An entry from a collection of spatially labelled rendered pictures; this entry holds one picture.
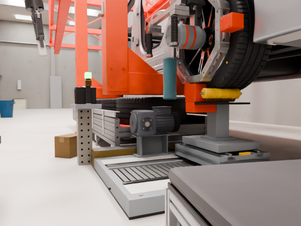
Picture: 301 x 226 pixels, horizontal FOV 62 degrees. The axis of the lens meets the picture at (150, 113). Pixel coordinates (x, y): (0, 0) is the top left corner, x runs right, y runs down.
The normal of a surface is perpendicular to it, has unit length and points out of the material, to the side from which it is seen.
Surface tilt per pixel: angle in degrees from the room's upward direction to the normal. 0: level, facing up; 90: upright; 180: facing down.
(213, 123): 90
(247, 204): 0
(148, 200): 90
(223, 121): 90
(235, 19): 90
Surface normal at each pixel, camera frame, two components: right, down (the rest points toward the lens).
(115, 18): 0.38, 0.04
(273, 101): -0.92, 0.02
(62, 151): -0.36, 0.04
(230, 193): 0.00, -1.00
